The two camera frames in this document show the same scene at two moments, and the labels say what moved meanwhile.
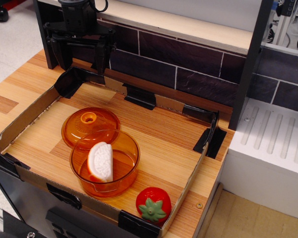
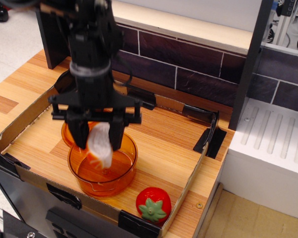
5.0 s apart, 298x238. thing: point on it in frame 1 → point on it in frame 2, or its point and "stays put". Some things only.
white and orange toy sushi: x=100 y=161 → x=99 y=145
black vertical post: x=254 y=50 stays put
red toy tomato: x=154 y=204 stays put
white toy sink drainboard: x=267 y=161 stays put
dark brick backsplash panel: x=208 y=71 stays put
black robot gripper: x=80 y=22 → x=88 y=88
